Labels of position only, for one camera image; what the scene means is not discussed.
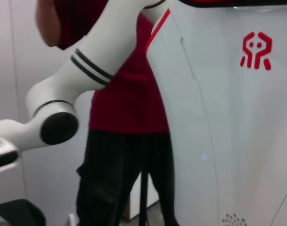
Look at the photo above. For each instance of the person's bare forearm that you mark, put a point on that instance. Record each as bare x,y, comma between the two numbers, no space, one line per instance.
47,26

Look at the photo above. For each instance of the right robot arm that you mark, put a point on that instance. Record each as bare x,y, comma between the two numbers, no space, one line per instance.
96,51

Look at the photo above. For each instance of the black tablecloth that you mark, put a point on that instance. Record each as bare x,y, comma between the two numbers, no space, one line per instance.
20,212

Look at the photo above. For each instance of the person in red shirt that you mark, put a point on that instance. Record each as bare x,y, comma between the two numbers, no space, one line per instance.
129,106

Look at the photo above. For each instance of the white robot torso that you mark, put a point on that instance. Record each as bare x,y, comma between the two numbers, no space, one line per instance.
228,117

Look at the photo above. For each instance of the black upright pole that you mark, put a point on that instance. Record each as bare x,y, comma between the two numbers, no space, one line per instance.
143,200

